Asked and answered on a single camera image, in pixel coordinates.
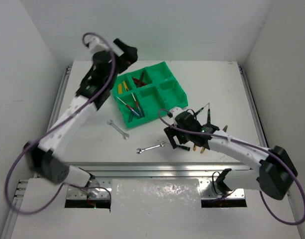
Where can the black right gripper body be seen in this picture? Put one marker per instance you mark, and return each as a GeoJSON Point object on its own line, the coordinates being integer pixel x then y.
{"type": "Point", "coordinates": [182, 137]}

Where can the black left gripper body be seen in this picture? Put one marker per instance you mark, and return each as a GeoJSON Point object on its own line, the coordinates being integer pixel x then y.
{"type": "Point", "coordinates": [128, 53]}

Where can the green-black screwdriver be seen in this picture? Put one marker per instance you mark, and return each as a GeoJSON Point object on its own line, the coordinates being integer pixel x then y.
{"type": "Point", "coordinates": [201, 109]}
{"type": "Point", "coordinates": [186, 148]}
{"type": "Point", "coordinates": [208, 114]}

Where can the red utility knife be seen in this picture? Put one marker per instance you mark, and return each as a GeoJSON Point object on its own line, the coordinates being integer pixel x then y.
{"type": "Point", "coordinates": [135, 80]}
{"type": "Point", "coordinates": [140, 80]}

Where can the silver wrench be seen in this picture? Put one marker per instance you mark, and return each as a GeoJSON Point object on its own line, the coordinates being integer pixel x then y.
{"type": "Point", "coordinates": [141, 150]}
{"type": "Point", "coordinates": [124, 135]}

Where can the blue screwdriver red collar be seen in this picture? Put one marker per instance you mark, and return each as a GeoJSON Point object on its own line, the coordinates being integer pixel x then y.
{"type": "Point", "coordinates": [130, 108]}

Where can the small yellow utility knife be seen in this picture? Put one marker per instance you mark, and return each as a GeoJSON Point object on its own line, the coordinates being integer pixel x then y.
{"type": "Point", "coordinates": [125, 86]}

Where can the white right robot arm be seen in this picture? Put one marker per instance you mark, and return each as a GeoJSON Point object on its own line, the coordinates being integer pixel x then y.
{"type": "Point", "coordinates": [270, 170]}

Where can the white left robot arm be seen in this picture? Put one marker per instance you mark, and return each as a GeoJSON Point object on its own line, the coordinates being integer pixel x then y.
{"type": "Point", "coordinates": [44, 157]}

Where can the green six-compartment tray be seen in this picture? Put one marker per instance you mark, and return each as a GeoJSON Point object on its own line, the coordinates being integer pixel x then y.
{"type": "Point", "coordinates": [163, 91]}

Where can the white foreground cover panel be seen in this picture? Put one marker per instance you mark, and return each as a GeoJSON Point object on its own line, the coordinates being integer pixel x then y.
{"type": "Point", "coordinates": [154, 209]}

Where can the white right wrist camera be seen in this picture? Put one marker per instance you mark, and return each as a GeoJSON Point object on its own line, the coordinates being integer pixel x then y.
{"type": "Point", "coordinates": [174, 112]}

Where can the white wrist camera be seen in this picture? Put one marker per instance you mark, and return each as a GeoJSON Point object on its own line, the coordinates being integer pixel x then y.
{"type": "Point", "coordinates": [174, 112]}
{"type": "Point", "coordinates": [96, 45]}

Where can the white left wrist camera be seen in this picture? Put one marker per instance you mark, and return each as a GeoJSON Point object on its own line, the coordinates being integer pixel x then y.
{"type": "Point", "coordinates": [96, 45]}

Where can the aluminium front rail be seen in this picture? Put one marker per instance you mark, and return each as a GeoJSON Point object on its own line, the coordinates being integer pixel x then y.
{"type": "Point", "coordinates": [161, 170]}

